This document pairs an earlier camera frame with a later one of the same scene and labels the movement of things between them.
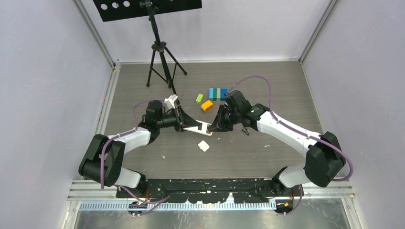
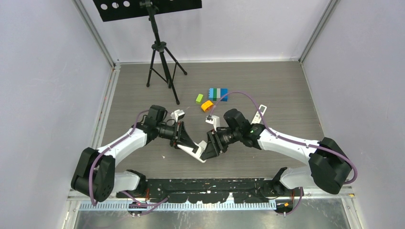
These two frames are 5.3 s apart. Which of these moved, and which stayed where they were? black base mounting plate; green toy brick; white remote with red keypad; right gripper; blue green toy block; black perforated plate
Moved: right gripper; white remote with red keypad
Stayed: green toy brick; black perforated plate; black base mounting plate; blue green toy block
